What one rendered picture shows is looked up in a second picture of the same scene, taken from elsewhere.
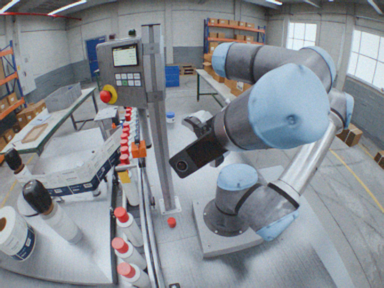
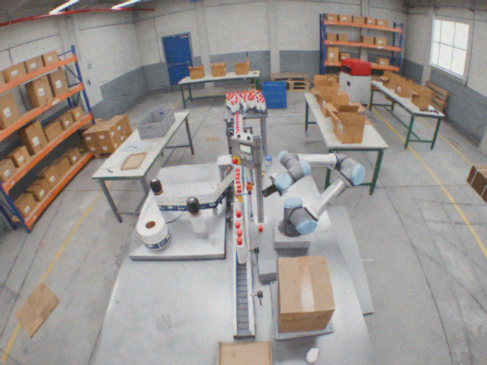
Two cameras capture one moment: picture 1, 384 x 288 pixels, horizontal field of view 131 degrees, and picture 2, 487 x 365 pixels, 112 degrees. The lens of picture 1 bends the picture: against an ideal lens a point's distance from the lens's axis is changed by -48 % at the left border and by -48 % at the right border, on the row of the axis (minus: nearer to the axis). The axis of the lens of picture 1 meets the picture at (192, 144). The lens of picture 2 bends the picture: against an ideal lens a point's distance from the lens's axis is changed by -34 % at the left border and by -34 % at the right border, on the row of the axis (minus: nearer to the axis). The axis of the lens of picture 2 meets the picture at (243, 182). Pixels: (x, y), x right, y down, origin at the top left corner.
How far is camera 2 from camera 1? 1.10 m
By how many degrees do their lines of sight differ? 14
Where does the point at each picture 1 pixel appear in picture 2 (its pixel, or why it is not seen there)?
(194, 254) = (269, 245)
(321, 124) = (285, 186)
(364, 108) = not seen: outside the picture
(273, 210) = (301, 216)
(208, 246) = (277, 238)
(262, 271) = not seen: hidden behind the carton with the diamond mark
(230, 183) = (287, 204)
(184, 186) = (271, 211)
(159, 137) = (259, 181)
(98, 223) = (217, 226)
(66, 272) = (195, 250)
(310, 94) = (284, 180)
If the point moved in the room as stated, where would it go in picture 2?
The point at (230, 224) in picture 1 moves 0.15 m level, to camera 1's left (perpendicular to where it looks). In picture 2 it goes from (289, 229) to (267, 227)
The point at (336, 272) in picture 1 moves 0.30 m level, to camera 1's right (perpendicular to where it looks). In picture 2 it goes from (357, 281) to (401, 282)
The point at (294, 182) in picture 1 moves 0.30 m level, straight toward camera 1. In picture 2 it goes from (314, 206) to (271, 228)
